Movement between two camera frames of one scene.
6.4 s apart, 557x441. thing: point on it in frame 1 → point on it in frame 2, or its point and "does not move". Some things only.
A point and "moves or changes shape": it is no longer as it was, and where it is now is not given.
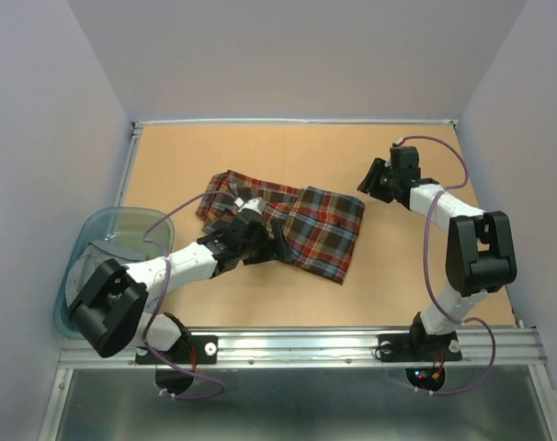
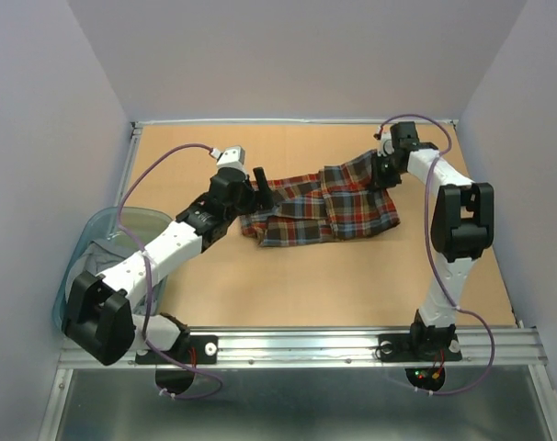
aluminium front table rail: (322, 348) does not move
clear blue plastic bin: (147, 231) does not move
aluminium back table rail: (438, 123) does not move
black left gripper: (267, 251) → (264, 196)
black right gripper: (369, 182) → (379, 181)
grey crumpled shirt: (86, 261) does not move
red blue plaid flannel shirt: (318, 228) moves or changes shape
